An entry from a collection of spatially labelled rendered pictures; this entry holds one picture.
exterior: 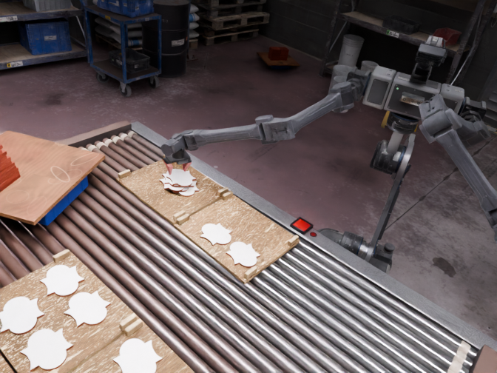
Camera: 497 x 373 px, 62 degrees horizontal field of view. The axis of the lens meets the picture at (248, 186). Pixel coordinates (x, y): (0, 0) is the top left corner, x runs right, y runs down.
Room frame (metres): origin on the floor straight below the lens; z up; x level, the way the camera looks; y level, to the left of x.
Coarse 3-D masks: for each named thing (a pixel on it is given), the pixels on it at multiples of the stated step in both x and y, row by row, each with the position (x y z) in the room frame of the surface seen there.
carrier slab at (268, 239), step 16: (208, 208) 1.43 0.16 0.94; (224, 208) 1.44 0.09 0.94; (240, 208) 1.46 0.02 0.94; (176, 224) 1.29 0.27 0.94; (192, 224) 1.30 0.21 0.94; (224, 224) 1.34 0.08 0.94; (240, 224) 1.35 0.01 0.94; (256, 224) 1.37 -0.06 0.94; (272, 224) 1.39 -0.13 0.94; (192, 240) 1.21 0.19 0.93; (240, 240) 1.26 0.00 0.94; (256, 240) 1.27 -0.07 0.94; (272, 240) 1.29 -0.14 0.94; (288, 240) 1.30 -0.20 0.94; (224, 256) 1.15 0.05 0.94; (272, 256) 1.19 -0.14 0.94; (240, 272) 1.08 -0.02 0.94; (256, 272) 1.09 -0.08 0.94
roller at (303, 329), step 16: (96, 176) 1.57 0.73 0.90; (128, 192) 1.46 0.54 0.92; (144, 208) 1.38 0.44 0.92; (160, 224) 1.30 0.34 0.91; (208, 256) 1.15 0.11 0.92; (224, 272) 1.09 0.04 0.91; (240, 288) 1.04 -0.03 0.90; (256, 288) 1.03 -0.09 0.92; (272, 304) 0.97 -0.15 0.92; (288, 320) 0.92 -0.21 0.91; (304, 336) 0.87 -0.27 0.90; (320, 336) 0.87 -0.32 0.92; (336, 352) 0.82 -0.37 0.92; (352, 368) 0.77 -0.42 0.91
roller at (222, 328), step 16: (80, 208) 1.31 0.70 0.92; (96, 224) 1.24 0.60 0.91; (112, 240) 1.17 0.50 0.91; (144, 256) 1.10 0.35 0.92; (160, 272) 1.03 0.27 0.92; (176, 288) 0.97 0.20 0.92; (192, 304) 0.92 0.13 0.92; (208, 320) 0.87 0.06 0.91; (224, 336) 0.82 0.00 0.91; (240, 336) 0.82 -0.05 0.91; (240, 352) 0.77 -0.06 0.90; (256, 352) 0.77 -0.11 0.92; (272, 368) 0.73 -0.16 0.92
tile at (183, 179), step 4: (172, 172) 1.59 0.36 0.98; (176, 172) 1.59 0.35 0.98; (180, 172) 1.60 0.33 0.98; (184, 172) 1.60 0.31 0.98; (188, 172) 1.61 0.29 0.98; (168, 176) 1.55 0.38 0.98; (172, 176) 1.56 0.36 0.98; (176, 176) 1.56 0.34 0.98; (180, 176) 1.57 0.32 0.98; (184, 176) 1.57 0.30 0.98; (188, 176) 1.58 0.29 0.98; (172, 180) 1.53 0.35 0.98; (176, 180) 1.53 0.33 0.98; (180, 180) 1.54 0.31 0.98; (184, 180) 1.54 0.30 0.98; (188, 180) 1.55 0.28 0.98; (192, 180) 1.56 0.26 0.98; (172, 184) 1.50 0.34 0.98; (176, 184) 1.51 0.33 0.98; (180, 184) 1.50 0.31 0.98; (184, 184) 1.51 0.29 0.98; (188, 184) 1.51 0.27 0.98
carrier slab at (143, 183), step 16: (160, 160) 1.75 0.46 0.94; (128, 176) 1.57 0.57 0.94; (144, 176) 1.59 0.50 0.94; (160, 176) 1.61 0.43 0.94; (192, 176) 1.65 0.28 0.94; (144, 192) 1.46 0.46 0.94; (160, 192) 1.48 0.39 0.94; (208, 192) 1.54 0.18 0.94; (160, 208) 1.37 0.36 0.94; (176, 208) 1.39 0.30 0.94; (192, 208) 1.41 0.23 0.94
